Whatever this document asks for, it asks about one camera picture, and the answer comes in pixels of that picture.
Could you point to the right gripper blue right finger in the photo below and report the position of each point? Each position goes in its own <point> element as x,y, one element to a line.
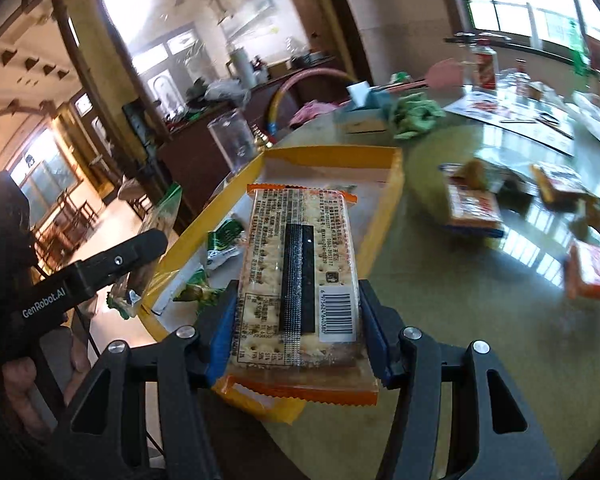
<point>382,327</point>

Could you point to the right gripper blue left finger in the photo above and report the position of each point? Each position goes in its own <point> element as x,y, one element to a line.
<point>215,328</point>

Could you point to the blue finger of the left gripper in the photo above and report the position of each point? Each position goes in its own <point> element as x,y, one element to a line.
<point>98,271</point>

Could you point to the orange cracker pack barcode side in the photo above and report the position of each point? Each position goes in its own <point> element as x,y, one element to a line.
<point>303,344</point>

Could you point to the dark green snack bag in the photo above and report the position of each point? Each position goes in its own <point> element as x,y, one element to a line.
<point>224,243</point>

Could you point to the orange soda cracker pack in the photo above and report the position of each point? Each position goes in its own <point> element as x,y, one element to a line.
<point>582,274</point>

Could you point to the small green candy packet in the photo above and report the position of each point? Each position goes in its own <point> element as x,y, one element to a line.
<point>197,289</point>

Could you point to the clear shiny snack bag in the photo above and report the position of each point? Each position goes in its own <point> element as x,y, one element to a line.
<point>149,245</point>

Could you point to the blue trimmed cracker pack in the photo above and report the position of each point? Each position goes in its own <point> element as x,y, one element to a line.
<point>473,208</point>

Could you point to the person's left hand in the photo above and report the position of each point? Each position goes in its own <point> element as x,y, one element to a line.
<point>66,355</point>

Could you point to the yellow cardboard tray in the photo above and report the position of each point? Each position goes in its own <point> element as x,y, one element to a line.
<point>349,193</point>

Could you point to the dark wooden sideboard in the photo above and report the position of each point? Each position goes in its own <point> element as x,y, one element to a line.
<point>197,156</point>

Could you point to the clear glass pitcher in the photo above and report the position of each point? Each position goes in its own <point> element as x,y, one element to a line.
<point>234,138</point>

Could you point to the pink yellow hoop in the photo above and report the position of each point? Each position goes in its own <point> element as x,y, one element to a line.
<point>324,84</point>

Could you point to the blue tissue box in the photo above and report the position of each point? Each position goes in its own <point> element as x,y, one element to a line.
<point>367,111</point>

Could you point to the green cloth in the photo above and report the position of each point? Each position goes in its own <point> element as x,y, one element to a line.
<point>413,115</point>

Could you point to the yellow edged biscuit pack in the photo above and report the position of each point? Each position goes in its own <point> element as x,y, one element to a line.
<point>561,188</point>

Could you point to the pink cloth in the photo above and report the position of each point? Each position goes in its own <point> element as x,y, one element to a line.
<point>310,111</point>

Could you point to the pink fly swatter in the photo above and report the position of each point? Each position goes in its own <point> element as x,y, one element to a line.
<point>448,73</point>

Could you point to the printed paper placemat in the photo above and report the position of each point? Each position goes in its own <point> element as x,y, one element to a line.
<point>534,120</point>

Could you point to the white thermos jug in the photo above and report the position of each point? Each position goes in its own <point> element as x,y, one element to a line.
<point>240,66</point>

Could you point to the white red liquor bottle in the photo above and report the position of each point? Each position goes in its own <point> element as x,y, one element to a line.
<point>486,65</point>

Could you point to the small clear liquor bottle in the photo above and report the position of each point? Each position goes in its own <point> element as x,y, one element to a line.
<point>522,81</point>

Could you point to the white plastic bag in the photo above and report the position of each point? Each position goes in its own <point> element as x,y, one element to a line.
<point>586,111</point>

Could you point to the green plastic bottle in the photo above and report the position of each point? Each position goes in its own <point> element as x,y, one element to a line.
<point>577,48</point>

